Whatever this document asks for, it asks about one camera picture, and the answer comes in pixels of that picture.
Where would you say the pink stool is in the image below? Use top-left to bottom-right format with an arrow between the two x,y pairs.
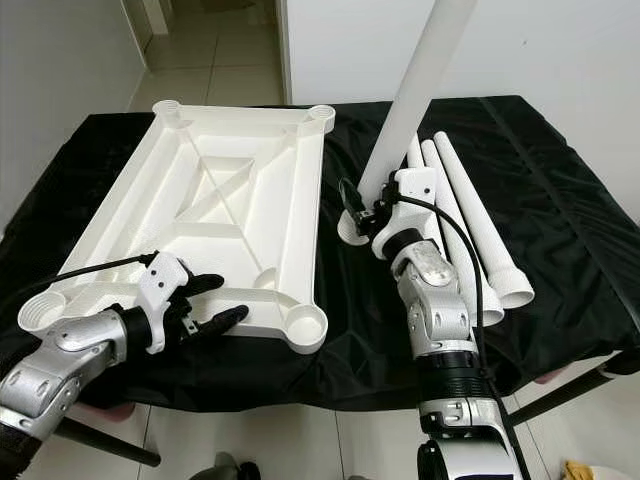
85,403 -> 133,421
598,352 -> 640,379

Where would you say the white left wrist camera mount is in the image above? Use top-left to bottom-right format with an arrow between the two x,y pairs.
138,252 -> 194,351

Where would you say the yellow cloth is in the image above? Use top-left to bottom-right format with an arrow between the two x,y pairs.
560,460 -> 601,480

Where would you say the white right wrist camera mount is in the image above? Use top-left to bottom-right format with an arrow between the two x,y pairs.
370,167 -> 441,261

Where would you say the black tablecloth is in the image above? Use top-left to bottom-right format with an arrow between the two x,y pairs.
0,95 -> 640,411

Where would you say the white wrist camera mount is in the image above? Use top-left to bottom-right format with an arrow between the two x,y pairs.
370,167 -> 441,261
138,252 -> 194,351

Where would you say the white plastic table top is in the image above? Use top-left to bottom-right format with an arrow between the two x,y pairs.
17,100 -> 336,356

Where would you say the grey left robot foot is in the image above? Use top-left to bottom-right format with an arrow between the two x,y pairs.
210,452 -> 256,480

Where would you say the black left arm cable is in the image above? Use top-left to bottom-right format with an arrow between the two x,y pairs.
45,253 -> 161,291

